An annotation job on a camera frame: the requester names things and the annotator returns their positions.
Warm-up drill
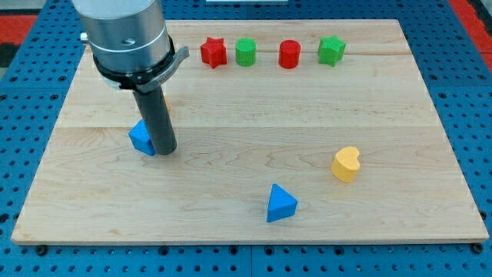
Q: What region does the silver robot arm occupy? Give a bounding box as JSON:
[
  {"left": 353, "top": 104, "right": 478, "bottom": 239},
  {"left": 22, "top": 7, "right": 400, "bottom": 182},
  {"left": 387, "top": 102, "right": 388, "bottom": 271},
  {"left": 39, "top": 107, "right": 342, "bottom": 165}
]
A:
[{"left": 72, "top": 0, "right": 189, "bottom": 94}]

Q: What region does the yellow heart block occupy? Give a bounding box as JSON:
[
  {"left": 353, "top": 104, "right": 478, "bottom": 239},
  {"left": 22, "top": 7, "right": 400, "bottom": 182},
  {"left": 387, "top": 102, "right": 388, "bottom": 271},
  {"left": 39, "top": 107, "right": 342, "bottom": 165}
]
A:
[{"left": 331, "top": 146, "right": 361, "bottom": 183}]

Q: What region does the blue cube block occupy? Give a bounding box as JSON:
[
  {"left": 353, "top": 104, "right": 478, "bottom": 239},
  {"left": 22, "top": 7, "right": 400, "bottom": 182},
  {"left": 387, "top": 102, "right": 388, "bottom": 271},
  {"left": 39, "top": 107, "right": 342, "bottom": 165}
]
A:
[{"left": 128, "top": 119, "right": 155, "bottom": 156}]

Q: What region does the wooden board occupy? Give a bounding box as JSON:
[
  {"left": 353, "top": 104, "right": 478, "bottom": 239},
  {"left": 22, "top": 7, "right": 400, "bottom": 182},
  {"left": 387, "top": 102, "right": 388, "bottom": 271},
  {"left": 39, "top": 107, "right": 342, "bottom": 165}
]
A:
[{"left": 12, "top": 19, "right": 489, "bottom": 245}]

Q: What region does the blue triangle block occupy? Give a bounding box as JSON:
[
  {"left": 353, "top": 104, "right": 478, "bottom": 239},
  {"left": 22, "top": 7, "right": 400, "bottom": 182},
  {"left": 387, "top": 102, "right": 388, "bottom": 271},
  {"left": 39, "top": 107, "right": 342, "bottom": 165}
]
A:
[{"left": 266, "top": 183, "right": 298, "bottom": 222}]

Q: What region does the green cylinder block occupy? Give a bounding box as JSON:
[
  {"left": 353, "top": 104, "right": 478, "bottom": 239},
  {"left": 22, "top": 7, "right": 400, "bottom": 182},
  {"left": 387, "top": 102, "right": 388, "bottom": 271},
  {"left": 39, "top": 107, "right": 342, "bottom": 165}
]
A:
[{"left": 235, "top": 37, "right": 256, "bottom": 67}]

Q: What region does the red star block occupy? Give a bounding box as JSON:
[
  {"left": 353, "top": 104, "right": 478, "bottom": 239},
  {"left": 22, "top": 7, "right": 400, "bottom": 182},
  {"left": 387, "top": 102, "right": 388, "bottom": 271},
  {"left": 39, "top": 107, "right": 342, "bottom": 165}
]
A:
[{"left": 200, "top": 37, "right": 228, "bottom": 68}]

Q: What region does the red cylinder block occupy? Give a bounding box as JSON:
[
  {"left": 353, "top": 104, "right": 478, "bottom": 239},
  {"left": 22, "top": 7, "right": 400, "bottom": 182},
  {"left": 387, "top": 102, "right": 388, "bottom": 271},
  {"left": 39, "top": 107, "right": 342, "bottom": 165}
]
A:
[{"left": 278, "top": 40, "right": 301, "bottom": 69}]

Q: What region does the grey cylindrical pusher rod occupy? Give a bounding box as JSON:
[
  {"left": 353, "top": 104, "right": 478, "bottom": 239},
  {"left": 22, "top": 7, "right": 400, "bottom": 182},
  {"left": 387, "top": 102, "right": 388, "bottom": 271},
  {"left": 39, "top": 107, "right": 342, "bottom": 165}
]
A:
[{"left": 133, "top": 87, "right": 177, "bottom": 155}]

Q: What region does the green star block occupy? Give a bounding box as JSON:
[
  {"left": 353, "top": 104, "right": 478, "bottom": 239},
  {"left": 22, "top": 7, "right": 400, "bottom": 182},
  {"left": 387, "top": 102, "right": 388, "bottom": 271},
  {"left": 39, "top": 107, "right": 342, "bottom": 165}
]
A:
[{"left": 317, "top": 35, "right": 347, "bottom": 67}]

